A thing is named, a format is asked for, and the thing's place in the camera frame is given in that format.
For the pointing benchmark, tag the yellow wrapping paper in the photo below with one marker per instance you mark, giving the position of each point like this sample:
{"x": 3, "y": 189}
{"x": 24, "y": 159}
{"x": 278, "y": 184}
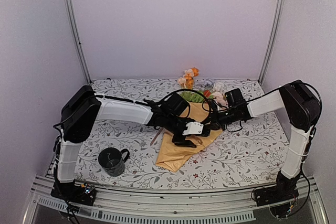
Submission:
{"x": 172, "y": 157}

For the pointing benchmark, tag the orange wrapping paper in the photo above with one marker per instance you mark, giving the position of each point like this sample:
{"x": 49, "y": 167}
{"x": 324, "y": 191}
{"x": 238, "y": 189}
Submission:
{"x": 207, "y": 93}

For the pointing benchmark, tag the orange fake flower stem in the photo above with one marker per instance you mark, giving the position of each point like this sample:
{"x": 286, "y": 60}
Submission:
{"x": 189, "y": 76}

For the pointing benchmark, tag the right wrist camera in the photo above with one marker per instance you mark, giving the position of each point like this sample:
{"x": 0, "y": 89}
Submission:
{"x": 233, "y": 97}

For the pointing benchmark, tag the floral patterned tablecloth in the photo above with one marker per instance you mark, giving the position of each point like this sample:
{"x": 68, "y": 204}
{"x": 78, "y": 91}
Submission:
{"x": 253, "y": 156}

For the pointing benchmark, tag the pink rose fake stem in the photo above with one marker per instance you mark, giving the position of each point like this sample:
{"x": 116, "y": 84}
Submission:
{"x": 218, "y": 94}

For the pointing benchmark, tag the cream rose fake stem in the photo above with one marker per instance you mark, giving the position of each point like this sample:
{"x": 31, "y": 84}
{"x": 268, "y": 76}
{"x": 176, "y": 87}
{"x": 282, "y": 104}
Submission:
{"x": 182, "y": 82}

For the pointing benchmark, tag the tan raffia ribbon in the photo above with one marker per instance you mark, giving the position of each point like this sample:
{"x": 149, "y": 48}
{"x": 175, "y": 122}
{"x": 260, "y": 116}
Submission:
{"x": 156, "y": 136}

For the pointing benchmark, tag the left metal frame post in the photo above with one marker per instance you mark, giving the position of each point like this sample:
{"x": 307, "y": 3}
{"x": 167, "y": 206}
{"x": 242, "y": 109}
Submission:
{"x": 77, "y": 41}

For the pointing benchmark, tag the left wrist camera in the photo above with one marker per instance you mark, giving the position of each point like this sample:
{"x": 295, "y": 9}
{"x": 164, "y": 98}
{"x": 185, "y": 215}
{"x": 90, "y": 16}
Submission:
{"x": 183, "y": 113}

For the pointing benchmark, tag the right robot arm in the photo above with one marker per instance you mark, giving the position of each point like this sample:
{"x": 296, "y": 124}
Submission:
{"x": 298, "y": 106}

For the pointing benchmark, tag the front aluminium rail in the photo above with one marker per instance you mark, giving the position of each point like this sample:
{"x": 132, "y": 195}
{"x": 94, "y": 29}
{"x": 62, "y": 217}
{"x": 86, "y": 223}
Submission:
{"x": 130, "y": 205}

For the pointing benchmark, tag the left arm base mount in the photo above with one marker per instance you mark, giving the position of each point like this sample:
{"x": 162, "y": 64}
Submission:
{"x": 84, "y": 194}

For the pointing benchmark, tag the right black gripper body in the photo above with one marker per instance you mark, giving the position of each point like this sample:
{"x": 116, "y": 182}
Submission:
{"x": 221, "y": 120}

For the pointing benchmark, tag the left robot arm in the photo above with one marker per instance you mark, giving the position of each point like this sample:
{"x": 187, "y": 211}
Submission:
{"x": 87, "y": 108}

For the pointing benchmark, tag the black mug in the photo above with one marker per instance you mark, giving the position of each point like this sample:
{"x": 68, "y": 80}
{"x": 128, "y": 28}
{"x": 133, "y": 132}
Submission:
{"x": 113, "y": 160}

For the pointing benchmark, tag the metal frame post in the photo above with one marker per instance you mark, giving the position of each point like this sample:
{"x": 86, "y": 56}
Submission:
{"x": 77, "y": 41}
{"x": 271, "y": 41}

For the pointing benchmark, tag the green leafy fake stem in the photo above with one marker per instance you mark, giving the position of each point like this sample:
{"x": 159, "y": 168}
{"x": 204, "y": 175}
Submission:
{"x": 190, "y": 96}

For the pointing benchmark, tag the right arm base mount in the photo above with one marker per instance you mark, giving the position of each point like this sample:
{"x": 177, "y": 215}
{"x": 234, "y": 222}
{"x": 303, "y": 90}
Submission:
{"x": 284, "y": 190}

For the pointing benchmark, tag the blue fake flower stem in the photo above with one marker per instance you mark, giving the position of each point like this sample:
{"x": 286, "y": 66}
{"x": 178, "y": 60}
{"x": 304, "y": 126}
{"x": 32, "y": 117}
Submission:
{"x": 206, "y": 83}

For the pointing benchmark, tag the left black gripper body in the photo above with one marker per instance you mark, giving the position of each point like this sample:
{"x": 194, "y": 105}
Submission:
{"x": 172, "y": 124}

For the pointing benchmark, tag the right metal frame post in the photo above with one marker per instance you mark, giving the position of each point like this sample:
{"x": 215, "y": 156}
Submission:
{"x": 271, "y": 41}

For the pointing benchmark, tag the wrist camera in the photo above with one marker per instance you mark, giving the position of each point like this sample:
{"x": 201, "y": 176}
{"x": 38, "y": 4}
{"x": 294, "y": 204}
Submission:
{"x": 233, "y": 97}
{"x": 183, "y": 113}

